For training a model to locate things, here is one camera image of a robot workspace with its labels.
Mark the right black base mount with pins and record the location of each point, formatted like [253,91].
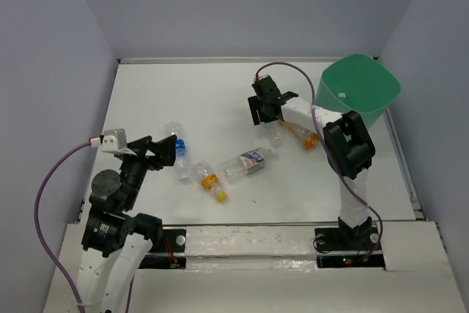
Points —
[342,247]

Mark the blue label clear bottle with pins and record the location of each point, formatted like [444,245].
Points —
[181,163]

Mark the yellow cap orange label bottle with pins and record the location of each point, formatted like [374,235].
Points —
[204,175]

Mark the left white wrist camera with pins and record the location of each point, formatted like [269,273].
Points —
[114,142]

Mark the green plastic bin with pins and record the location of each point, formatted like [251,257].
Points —
[369,87]

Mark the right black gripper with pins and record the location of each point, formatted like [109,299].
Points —
[257,113]

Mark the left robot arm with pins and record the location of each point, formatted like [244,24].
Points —
[114,243]

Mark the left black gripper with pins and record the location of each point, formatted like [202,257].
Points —
[165,149]

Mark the white foam strip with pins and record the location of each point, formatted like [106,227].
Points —
[250,248]

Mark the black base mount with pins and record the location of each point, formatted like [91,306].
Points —
[169,254]
[342,247]

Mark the clear crushed bottle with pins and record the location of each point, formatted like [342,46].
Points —
[275,134]

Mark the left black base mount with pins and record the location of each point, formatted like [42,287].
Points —
[169,254]

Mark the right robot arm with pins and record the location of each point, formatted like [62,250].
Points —
[349,151]

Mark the white blue label bottle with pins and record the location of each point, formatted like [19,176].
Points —
[248,163]

